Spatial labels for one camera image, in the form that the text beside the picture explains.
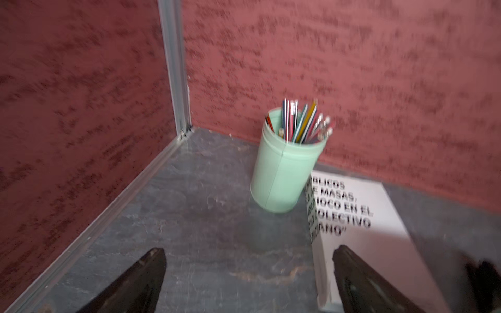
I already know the aluminium corner post left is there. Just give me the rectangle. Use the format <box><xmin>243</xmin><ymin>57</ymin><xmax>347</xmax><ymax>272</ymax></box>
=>
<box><xmin>158</xmin><ymin>0</ymin><xmax>192</xmax><ymax>136</ymax></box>

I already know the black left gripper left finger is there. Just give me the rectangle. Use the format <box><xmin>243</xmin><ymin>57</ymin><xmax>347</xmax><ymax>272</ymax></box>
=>
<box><xmin>79</xmin><ymin>248</ymin><xmax>167</xmax><ymax>312</ymax></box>

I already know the white book with black text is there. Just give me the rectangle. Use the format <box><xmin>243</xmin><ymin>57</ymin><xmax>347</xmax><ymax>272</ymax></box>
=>
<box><xmin>305</xmin><ymin>170</ymin><xmax>450</xmax><ymax>312</ymax></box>

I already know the coloured pencils bunch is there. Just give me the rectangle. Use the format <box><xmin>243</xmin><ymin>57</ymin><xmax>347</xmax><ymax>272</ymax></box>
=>
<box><xmin>264</xmin><ymin>99</ymin><xmax>333</xmax><ymax>145</ymax></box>

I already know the mint green pencil cup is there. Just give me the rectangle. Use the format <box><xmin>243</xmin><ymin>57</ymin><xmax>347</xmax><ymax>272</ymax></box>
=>
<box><xmin>250</xmin><ymin>108</ymin><xmax>327</xmax><ymax>213</ymax></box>

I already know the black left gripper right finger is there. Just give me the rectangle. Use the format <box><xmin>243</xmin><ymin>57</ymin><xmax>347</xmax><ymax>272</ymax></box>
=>
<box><xmin>332</xmin><ymin>245</ymin><xmax>423</xmax><ymax>313</ymax></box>

